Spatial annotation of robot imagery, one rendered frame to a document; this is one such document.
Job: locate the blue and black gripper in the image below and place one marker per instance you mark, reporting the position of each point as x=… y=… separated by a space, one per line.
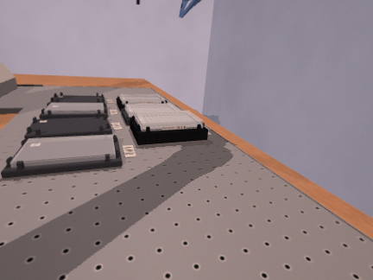
x=183 y=11

